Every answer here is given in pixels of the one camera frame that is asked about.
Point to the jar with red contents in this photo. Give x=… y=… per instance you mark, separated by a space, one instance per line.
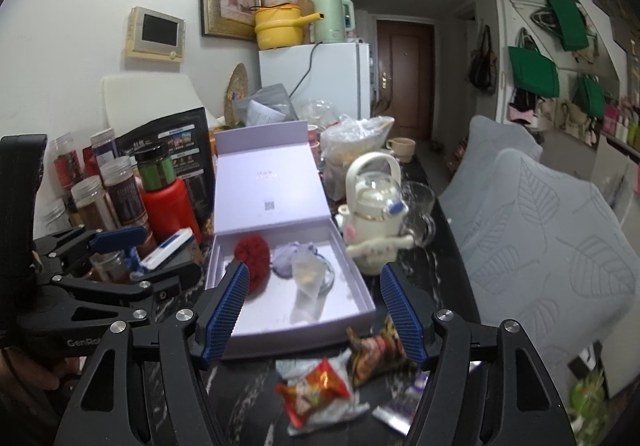
x=67 y=161

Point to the small amber jar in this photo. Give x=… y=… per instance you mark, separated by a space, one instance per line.
x=107 y=268

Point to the beige cup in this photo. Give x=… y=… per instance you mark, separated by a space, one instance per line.
x=402 y=149

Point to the beige wall intercom panel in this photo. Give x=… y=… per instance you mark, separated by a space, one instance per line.
x=157 y=31

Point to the white and blue box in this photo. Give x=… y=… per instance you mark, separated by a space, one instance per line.
x=165 y=248

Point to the jar with purple contents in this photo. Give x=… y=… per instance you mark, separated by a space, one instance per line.
x=105 y=146

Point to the black printed bag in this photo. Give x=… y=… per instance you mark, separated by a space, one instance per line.
x=190 y=141

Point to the red bottle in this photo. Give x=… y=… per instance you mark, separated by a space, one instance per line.
x=167 y=211

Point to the green-labelled jar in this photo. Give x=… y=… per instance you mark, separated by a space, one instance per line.
x=155 y=171

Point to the green tote bag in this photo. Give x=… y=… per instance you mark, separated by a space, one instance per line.
x=532 y=71

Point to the small blue bottle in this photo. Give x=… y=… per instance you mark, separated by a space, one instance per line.
x=134 y=258

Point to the brown spice jar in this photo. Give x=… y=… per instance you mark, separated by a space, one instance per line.
x=92 y=206

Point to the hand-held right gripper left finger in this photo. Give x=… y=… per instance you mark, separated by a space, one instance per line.
x=225 y=311

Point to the dark-labelled spice jar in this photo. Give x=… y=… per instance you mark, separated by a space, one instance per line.
x=125 y=196

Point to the yellow pot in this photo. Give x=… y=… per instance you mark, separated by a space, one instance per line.
x=277 y=29

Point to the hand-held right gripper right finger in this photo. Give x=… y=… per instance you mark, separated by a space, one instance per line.
x=405 y=316

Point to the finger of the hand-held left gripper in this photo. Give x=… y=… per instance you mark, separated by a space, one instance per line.
x=117 y=237
x=170 y=278

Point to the small green plant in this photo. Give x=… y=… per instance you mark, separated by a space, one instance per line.
x=587 y=396

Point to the cream bottle with plush dog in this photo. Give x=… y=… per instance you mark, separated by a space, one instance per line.
x=372 y=206

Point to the dark hanging bag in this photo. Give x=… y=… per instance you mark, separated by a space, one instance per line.
x=482 y=61

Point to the person's left hand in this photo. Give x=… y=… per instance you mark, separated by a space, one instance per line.
x=35 y=378

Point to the white fridge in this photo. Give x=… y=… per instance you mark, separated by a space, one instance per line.
x=330 y=76

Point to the round woven mat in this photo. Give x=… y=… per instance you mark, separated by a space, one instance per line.
x=237 y=86

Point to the green electric kettle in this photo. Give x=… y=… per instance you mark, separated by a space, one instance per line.
x=332 y=21

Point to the lilac gift box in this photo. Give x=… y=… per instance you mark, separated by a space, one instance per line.
x=270 y=176

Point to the glass mug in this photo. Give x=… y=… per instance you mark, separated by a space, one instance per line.
x=420 y=206

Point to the brown door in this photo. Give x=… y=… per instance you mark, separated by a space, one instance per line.
x=405 y=76

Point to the brown patterned snack packet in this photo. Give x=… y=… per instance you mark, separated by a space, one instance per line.
x=372 y=356

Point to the silver purple-print packet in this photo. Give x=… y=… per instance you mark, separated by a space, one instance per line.
x=405 y=406

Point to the red cartoon snack packet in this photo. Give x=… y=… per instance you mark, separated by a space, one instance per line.
x=315 y=388

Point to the row of cosmetic bottles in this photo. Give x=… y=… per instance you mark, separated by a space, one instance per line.
x=622 y=124

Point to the white board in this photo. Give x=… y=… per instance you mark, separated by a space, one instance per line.
x=150 y=101

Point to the clear packet with white contents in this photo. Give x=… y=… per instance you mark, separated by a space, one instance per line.
x=307 y=276

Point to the red fuzzy pouch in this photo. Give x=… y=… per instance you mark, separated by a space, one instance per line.
x=252 y=253

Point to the grey paper bag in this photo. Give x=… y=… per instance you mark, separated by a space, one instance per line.
x=265 y=106

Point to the grey leaf-pattern chair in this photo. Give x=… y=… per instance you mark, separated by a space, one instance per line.
x=545 y=246
x=480 y=146

